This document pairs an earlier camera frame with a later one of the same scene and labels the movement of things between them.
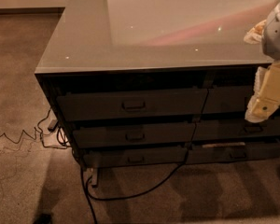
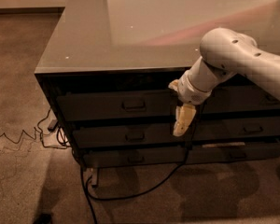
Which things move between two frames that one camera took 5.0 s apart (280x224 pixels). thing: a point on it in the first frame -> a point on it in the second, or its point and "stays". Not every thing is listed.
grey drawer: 203,154 stays
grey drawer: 131,105 stays
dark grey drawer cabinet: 160,76 stays
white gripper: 277,35 -> 190,91
